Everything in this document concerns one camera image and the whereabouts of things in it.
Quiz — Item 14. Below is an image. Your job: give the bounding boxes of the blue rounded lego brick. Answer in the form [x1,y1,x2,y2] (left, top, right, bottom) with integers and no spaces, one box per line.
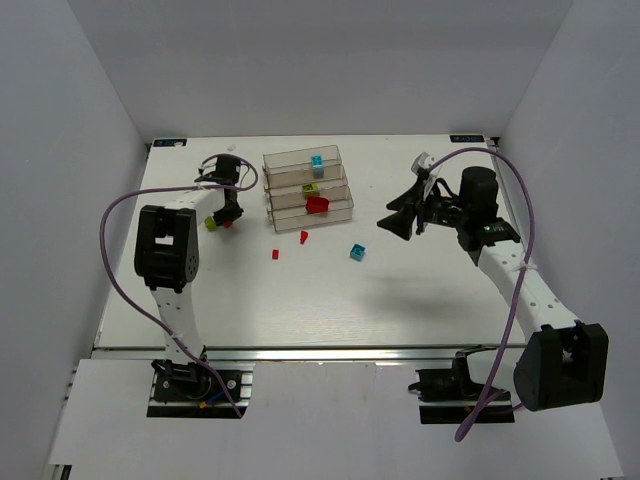
[311,155,325,178]

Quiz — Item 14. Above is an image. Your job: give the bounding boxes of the purple cable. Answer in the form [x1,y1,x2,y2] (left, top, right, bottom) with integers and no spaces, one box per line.
[432,148,535,444]
[99,154,260,420]

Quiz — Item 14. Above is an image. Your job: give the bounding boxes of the aluminium table rail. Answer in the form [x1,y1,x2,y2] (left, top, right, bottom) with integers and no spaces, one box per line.
[90,344,497,362]

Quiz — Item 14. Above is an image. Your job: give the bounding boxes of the clear bin third row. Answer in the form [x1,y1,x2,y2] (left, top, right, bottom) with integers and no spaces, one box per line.
[263,165,346,191]

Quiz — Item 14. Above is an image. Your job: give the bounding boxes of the clear bin nearest front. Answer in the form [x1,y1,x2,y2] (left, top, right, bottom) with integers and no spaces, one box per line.
[269,197,354,233]

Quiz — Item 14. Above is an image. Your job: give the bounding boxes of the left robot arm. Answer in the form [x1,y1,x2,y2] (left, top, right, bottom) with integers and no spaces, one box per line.
[134,154,244,365]

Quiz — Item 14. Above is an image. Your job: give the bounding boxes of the clear bin second row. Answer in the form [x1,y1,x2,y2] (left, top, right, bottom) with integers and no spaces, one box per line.
[269,183,350,210]

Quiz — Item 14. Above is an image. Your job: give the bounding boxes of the right blue corner label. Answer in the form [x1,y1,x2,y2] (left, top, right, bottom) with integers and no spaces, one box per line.
[449,134,485,143]

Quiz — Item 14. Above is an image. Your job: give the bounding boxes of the red rounded lego brick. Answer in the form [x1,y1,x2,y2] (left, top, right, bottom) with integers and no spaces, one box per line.
[305,196,330,214]

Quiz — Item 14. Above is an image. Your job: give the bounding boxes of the blue square lego brick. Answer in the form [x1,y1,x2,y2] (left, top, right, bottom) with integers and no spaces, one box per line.
[349,244,366,261]

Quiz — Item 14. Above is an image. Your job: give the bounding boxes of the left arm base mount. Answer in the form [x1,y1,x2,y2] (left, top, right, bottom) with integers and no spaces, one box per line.
[146,359,249,420]

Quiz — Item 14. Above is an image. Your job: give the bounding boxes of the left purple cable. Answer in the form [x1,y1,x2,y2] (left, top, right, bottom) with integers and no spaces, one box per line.
[99,154,260,420]

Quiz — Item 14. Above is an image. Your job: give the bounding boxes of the clear bin back row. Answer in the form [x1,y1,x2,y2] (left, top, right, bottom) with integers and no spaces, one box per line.
[263,145,342,174]

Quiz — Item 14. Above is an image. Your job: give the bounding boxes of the left blue corner label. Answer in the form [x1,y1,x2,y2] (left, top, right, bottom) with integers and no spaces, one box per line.
[152,138,187,148]

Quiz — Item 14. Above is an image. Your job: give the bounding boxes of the green rounded lego brick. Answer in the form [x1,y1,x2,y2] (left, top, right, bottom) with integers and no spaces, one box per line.
[301,183,319,198]

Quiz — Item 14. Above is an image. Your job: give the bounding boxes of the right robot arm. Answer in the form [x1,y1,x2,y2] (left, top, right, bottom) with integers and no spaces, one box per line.
[377,167,609,411]

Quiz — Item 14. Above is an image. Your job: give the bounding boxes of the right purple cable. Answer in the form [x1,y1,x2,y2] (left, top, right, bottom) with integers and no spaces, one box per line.
[432,148,535,444]

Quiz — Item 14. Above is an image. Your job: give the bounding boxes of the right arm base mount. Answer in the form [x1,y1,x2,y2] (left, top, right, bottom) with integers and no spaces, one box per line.
[407,345,496,425]

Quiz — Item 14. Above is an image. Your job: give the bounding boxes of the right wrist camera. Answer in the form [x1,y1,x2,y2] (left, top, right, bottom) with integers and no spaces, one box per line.
[411,152,441,200]

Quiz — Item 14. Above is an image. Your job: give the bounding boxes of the blue corner label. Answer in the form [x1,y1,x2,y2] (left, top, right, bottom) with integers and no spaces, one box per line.
[152,138,187,148]
[449,134,485,143]

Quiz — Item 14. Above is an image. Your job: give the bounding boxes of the small green lego piece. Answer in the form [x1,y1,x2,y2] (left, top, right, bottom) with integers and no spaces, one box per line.
[204,216,218,232]

